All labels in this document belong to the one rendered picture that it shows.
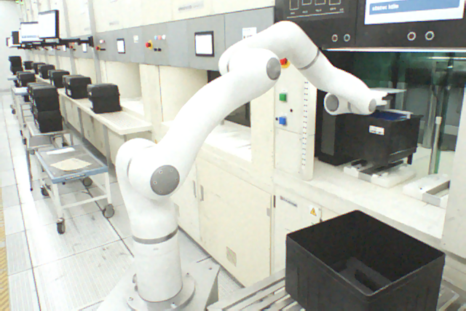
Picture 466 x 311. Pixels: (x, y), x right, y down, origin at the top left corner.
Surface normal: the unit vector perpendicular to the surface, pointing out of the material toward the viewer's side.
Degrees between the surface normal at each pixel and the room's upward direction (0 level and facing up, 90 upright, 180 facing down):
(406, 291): 90
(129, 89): 90
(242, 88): 110
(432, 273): 90
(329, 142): 90
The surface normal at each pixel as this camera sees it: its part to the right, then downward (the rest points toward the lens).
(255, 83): 0.00, 0.60
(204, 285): -0.02, -0.96
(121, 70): 0.58, 0.22
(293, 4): -0.82, 0.17
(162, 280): 0.34, 0.25
